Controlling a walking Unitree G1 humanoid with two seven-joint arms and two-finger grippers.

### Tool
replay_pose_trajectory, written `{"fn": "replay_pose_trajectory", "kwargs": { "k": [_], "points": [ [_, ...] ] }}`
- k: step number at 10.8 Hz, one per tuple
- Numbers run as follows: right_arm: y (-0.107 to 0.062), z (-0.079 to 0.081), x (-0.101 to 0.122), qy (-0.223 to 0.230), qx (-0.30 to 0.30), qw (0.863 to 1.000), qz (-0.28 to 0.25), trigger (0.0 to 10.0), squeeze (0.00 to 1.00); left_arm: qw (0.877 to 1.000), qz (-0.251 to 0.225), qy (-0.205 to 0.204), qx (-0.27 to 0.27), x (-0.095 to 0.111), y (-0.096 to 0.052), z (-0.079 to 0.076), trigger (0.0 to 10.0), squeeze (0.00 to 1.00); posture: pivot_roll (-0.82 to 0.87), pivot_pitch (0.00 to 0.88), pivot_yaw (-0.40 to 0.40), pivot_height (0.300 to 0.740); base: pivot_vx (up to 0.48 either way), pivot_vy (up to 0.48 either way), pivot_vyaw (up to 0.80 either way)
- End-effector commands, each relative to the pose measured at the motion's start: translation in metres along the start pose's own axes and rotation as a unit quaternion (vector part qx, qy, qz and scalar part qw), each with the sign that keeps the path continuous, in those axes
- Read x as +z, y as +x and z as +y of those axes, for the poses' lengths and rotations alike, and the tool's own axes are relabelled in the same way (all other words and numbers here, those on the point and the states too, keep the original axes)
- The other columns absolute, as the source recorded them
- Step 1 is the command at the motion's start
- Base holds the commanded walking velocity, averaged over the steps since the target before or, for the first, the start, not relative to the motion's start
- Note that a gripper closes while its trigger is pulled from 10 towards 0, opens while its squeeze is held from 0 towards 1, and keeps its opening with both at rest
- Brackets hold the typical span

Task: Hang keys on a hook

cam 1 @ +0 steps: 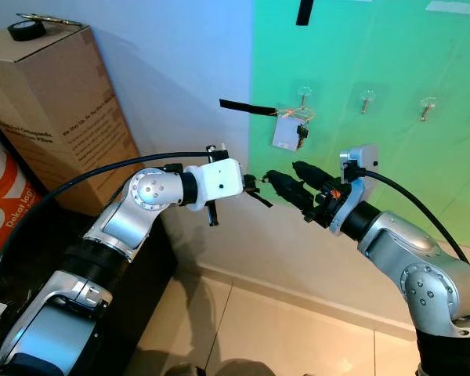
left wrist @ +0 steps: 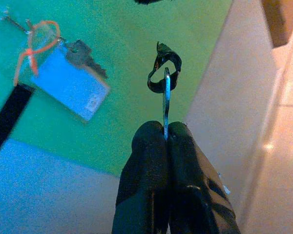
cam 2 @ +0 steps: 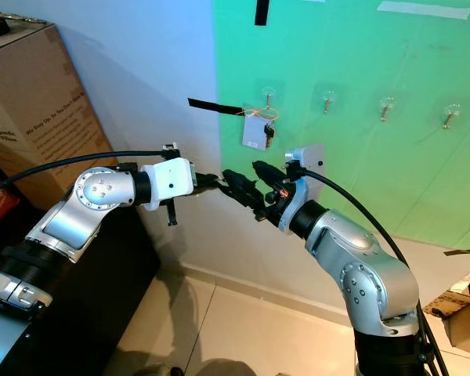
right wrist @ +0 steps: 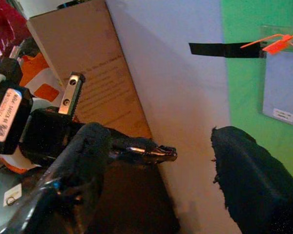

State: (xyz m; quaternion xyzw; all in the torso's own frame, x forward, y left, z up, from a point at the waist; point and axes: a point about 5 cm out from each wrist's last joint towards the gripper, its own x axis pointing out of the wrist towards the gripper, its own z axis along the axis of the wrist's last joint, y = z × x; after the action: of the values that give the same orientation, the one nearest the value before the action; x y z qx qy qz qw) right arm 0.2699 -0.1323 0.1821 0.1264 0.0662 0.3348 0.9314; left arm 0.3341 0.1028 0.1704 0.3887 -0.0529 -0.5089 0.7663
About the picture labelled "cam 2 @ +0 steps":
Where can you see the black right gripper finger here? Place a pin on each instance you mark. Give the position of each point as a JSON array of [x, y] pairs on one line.
[[244, 190], [270, 176]]

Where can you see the keys with white tag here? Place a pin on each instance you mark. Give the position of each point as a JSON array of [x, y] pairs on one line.
[[254, 135]]

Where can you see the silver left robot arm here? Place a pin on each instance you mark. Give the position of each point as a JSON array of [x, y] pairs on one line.
[[102, 192]]

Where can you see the black tape strip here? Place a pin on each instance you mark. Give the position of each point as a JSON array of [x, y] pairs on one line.
[[215, 106], [262, 12]]

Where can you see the orange and white bag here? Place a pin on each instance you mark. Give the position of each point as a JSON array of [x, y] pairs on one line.
[[0, 210]]

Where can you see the tall brown cardboard box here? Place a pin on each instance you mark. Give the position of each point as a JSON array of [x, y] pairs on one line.
[[39, 110]]

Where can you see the brown tape strip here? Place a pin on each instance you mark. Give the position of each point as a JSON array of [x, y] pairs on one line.
[[466, 251]]

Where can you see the small open cardboard box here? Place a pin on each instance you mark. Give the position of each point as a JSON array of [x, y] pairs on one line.
[[466, 321]]

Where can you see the white tape strip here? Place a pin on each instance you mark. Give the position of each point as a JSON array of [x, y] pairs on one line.
[[423, 9]]

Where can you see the silver metal item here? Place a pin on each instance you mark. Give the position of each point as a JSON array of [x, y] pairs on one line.
[[23, 18]]

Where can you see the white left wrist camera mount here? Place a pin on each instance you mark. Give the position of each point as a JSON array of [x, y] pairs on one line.
[[172, 182]]

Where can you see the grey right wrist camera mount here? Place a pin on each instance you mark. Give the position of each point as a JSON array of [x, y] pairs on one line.
[[312, 154]]

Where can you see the green wall sheet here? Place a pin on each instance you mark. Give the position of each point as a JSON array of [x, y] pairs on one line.
[[384, 63]]

